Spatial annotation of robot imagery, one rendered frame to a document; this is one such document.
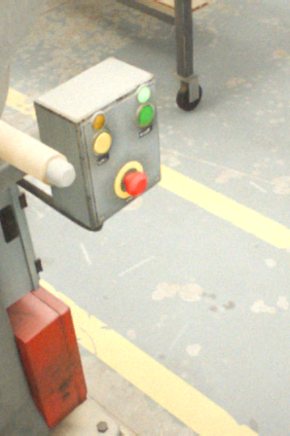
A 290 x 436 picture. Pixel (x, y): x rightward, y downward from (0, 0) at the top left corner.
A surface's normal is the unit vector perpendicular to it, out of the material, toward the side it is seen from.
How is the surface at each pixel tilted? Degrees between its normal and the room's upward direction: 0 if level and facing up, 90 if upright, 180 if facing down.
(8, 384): 90
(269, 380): 0
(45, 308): 0
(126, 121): 90
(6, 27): 90
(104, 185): 90
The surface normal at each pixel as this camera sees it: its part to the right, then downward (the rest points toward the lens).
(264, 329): -0.07, -0.74
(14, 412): 0.73, 0.42
